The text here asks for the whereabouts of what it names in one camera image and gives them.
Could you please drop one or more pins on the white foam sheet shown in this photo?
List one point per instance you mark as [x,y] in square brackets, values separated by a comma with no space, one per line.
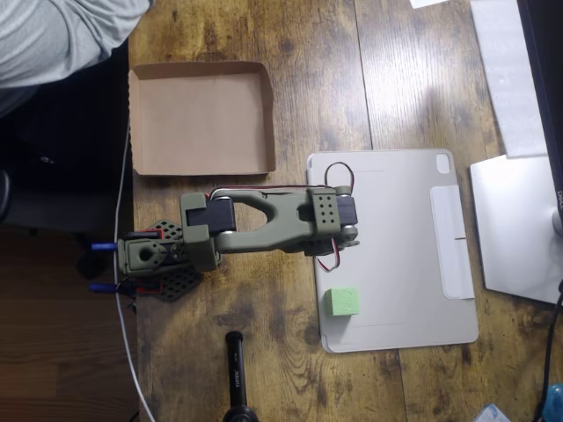
[506,79]

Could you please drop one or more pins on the brown cardboard tray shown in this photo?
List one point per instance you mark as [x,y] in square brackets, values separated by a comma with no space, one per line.
[198,123]

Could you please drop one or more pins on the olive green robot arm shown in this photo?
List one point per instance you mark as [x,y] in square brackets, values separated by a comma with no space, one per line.
[264,237]

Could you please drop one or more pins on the white paper sheet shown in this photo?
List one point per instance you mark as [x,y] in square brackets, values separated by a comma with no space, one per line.
[424,3]

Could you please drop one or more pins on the green foam cube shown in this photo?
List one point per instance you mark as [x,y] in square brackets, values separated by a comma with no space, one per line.
[342,301]

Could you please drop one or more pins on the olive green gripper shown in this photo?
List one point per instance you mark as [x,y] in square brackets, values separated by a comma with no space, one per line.
[325,251]

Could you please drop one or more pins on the silver monitor stand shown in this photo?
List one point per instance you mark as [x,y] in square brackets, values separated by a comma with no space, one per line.
[510,228]

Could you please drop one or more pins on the perforated robot base plate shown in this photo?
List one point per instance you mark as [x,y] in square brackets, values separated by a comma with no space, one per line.
[176,288]

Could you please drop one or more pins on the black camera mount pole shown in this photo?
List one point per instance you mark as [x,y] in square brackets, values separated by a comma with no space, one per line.
[237,373]

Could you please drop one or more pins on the grey-sleeved person arm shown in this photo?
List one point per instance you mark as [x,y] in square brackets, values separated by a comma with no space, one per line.
[39,39]

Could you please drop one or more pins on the light blue box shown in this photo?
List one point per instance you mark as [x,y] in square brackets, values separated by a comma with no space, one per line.
[492,415]

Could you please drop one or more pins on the black monitor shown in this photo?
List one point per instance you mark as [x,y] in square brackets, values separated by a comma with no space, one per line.
[541,88]

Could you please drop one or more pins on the beige tablet case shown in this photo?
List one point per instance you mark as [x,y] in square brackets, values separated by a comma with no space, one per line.
[396,246]

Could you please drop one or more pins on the blue round object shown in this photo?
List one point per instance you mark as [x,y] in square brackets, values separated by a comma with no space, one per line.
[556,402]

